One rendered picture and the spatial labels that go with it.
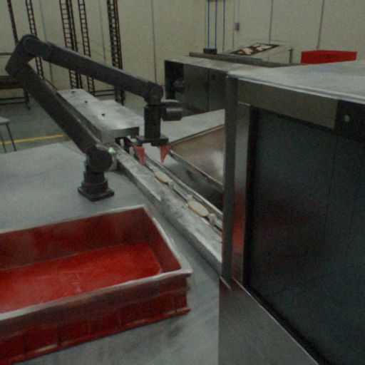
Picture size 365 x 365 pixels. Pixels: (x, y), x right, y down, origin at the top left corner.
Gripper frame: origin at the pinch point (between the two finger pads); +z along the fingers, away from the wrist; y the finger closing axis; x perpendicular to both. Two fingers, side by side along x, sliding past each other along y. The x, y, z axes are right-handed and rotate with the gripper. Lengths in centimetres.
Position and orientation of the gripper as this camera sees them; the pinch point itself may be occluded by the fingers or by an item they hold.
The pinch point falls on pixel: (152, 162)
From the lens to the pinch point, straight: 136.2
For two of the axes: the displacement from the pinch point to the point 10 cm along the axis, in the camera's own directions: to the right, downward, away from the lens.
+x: 4.3, 3.4, -8.3
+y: -9.0, 1.3, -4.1
